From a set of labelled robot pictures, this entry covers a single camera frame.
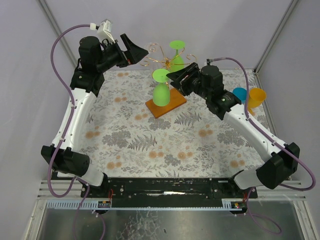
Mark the left grey cable duct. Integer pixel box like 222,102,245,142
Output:
46,199,111,211

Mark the purple cable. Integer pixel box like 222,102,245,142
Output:
212,56,316,235
47,23,107,240

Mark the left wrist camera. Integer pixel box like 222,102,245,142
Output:
97,19,116,43

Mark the blue wine glass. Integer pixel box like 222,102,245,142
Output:
232,87,247,105

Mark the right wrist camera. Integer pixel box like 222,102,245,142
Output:
206,58,215,66

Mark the floral table mat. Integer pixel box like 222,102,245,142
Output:
75,70,263,177

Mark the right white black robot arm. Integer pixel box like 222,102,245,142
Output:
166,62,300,190

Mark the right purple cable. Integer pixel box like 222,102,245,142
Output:
212,56,316,235

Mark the orange wooden rack base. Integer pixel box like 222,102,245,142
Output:
145,88,187,119

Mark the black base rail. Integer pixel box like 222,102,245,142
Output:
81,177,258,210

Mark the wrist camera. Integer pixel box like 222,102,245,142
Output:
97,19,116,43
206,58,215,66

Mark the gold wire glass rack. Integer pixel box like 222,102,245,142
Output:
139,44,198,72

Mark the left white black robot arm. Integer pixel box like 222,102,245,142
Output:
41,34,148,187

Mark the grey cable duct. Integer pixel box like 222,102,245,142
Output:
221,198,247,211
46,199,111,211

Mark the right grey cable duct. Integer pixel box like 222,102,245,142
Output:
221,198,247,211

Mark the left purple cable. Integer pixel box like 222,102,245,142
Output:
47,23,107,240

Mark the orange wine glass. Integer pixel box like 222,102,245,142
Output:
248,87,267,116

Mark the green wine glass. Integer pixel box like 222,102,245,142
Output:
152,68,170,107
169,40,185,73

